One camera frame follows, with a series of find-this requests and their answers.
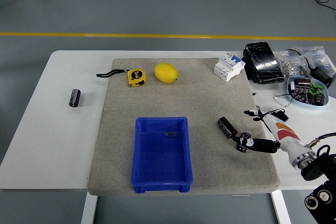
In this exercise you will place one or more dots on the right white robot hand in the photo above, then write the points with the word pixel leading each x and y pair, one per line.
pixel 284 134

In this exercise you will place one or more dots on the blue plastic box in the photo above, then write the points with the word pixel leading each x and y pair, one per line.
pixel 160 153

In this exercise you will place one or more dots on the small black power adapter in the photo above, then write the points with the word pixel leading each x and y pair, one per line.
pixel 283 116

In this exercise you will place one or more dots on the light blue bowl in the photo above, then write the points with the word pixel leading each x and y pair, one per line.
pixel 302 104

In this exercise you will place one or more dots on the green plastic part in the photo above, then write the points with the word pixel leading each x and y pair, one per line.
pixel 315 89

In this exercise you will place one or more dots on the clear bag of metal nuts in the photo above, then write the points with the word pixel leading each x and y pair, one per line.
pixel 288 66

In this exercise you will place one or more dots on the large black power adapter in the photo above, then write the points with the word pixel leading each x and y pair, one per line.
pixel 321 75

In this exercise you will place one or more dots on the white table leg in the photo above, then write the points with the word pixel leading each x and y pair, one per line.
pixel 281 208
pixel 89 208

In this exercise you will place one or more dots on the black film-wrapped case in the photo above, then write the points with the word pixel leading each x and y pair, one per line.
pixel 263 62

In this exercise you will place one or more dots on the white circuit breaker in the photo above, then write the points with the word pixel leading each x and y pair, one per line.
pixel 228 68

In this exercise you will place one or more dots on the clear bag of bluish parts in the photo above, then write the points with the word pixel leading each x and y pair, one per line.
pixel 313 52

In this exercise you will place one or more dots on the grey-brown mat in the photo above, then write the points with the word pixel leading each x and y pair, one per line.
pixel 183 98

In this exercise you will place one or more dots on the yellow lemon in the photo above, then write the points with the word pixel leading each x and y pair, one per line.
pixel 166 73

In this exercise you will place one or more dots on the yellow tape measure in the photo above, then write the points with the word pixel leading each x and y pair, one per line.
pixel 136 77

